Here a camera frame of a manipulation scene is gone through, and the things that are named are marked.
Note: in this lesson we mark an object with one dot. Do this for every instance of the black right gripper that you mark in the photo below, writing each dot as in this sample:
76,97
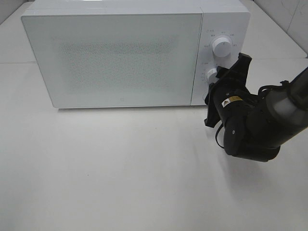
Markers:
228,100

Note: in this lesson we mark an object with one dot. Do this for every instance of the white timer knob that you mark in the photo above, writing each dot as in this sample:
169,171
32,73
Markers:
212,76

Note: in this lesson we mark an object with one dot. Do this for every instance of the white microwave door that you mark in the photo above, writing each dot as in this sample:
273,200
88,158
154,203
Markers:
89,61

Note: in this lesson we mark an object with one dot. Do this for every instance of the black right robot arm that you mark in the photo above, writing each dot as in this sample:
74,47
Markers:
256,125

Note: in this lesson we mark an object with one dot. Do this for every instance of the upper white power knob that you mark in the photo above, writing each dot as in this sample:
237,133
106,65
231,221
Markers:
221,46

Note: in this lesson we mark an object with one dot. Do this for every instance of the white microwave oven body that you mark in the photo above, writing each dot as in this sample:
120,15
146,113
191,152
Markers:
219,17

